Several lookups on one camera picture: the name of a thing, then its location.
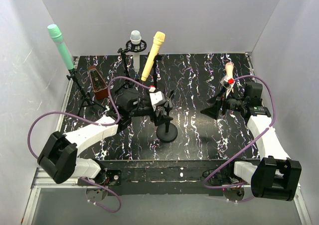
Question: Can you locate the black round base mic stand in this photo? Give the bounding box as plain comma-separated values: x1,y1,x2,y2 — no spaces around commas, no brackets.
152,54,162,89

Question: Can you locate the black tripod shock mount stand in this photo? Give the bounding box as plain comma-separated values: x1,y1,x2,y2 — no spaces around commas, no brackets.
116,39,148,95

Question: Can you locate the yellow microphone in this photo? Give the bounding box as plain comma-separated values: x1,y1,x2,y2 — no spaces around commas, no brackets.
141,31,165,82

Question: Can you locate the white microphone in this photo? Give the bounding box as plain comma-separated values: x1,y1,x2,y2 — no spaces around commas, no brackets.
130,30,142,73

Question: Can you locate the green microphone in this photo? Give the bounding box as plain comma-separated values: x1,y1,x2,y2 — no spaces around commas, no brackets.
47,24,74,70

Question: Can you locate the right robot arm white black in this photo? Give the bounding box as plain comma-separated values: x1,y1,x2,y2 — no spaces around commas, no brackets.
201,79,302,201

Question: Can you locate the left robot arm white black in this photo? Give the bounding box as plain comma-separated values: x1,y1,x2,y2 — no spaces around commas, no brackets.
37,88,177,184

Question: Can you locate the small black clip mic stand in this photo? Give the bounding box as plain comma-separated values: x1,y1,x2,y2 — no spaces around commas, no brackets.
66,69,106,116

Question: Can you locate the pink microphone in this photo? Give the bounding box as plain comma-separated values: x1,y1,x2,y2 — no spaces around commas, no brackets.
225,62,234,79

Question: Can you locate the brown wooden metronome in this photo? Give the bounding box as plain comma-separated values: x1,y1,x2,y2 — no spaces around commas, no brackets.
88,66,109,100

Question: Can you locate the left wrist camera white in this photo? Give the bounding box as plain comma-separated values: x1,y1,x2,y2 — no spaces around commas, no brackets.
149,86,165,111

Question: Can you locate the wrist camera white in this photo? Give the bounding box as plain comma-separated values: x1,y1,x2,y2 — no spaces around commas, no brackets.
220,75,235,98
149,86,165,111

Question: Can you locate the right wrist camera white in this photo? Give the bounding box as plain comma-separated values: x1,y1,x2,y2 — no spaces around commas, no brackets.
220,75,235,98

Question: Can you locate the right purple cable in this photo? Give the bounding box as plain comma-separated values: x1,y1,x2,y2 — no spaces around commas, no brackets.
203,75,277,203

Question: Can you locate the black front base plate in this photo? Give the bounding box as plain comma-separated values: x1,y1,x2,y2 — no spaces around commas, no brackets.
43,159,287,197

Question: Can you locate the aluminium left side rail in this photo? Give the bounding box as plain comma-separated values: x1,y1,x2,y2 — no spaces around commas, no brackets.
54,56,80,132

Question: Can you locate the aluminium front rail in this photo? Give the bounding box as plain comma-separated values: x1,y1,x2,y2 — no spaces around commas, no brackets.
32,168,85,189

